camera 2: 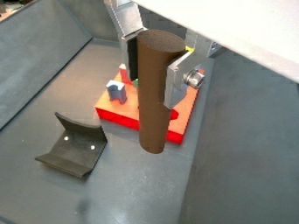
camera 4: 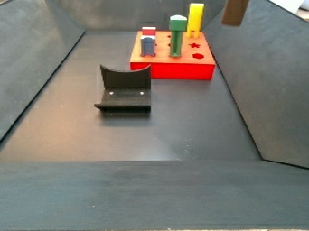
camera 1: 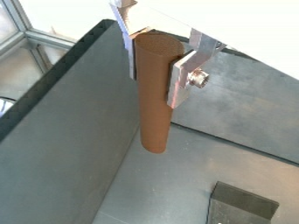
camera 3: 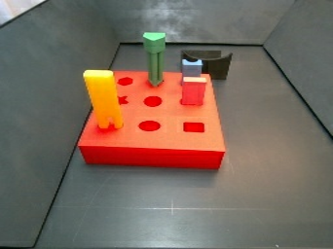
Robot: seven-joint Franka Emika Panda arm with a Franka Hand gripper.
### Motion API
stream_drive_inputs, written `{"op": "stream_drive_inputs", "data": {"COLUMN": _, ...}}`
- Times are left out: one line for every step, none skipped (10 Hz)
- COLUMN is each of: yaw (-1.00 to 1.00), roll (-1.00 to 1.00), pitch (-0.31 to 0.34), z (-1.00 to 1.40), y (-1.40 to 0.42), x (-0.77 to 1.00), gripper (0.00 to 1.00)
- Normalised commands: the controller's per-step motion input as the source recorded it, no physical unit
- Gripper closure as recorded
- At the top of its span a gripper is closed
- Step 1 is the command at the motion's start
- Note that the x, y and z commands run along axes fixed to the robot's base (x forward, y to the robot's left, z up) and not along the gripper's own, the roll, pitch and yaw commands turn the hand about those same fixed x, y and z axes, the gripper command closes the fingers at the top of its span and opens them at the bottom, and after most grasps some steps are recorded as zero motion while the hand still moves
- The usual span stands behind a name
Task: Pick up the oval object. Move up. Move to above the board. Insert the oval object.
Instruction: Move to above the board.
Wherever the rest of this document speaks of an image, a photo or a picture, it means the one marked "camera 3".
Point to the yellow arch peg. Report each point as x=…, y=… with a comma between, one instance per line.
x=104, y=94

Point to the black curved block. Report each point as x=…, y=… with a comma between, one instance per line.
x=216, y=62

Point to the pink rectangular peg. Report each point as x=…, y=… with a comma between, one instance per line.
x=193, y=90

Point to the green triangular peg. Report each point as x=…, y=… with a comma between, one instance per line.
x=154, y=43

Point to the blue notched peg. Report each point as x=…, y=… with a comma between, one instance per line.
x=192, y=68

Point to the red peg board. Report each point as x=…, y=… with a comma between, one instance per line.
x=165, y=133

